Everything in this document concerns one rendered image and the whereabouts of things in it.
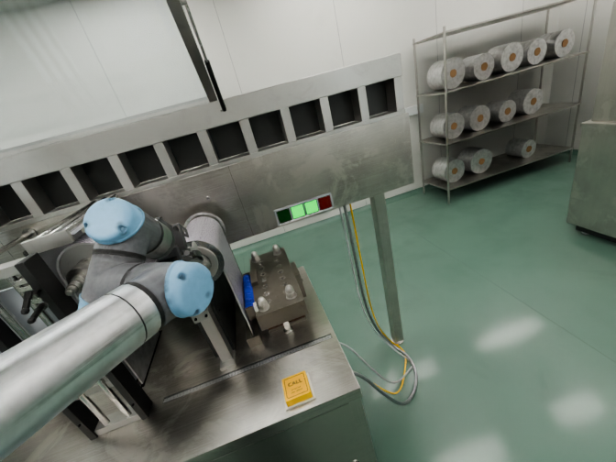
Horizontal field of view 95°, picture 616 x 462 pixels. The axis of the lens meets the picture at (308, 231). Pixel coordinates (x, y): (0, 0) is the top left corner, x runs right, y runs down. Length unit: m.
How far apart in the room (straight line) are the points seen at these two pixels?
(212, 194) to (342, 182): 0.52
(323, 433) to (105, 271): 0.74
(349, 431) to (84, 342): 0.82
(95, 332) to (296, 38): 3.41
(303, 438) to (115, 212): 0.78
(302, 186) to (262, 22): 2.59
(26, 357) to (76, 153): 0.92
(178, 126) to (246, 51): 2.44
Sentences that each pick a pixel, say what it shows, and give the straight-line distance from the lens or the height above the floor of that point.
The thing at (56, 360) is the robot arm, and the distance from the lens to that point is 0.36.
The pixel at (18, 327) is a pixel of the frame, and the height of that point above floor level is 1.30.
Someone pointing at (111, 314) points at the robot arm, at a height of 1.45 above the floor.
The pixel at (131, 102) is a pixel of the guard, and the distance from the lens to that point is 1.11.
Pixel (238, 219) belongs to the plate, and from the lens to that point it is 1.16.
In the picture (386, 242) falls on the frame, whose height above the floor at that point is 0.79.
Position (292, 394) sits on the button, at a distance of 0.86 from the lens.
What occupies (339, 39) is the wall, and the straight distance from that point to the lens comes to 3.70.
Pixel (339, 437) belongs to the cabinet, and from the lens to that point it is 1.05.
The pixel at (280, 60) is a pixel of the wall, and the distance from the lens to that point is 3.51.
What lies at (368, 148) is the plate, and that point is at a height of 1.35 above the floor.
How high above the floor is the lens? 1.60
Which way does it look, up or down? 25 degrees down
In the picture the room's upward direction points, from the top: 15 degrees counter-clockwise
